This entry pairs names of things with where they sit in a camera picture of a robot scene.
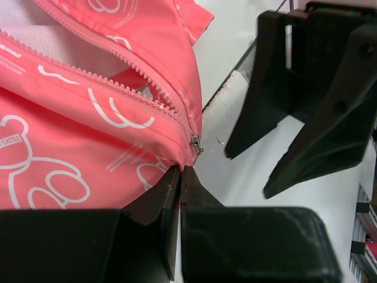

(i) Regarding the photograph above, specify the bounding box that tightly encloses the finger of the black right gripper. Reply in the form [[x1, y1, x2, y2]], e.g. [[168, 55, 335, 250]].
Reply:
[[263, 24, 376, 199], [224, 10, 306, 159]]

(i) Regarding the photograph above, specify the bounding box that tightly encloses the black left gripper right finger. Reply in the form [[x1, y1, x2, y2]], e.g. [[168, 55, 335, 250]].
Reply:
[[180, 166, 343, 282]]

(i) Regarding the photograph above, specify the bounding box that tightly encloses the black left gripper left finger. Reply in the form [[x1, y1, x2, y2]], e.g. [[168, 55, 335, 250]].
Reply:
[[1, 166, 180, 282]]

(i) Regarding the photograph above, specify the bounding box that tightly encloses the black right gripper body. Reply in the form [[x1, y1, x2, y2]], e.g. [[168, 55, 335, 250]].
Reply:
[[276, 1, 376, 124]]

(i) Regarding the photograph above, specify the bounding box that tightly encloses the pink hooded jacket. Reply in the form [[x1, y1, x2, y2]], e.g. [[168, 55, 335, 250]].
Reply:
[[1, 1, 214, 209]]

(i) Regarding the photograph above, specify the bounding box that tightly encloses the aluminium table frame rail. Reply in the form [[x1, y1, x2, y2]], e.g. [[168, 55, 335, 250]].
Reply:
[[349, 186, 376, 282]]

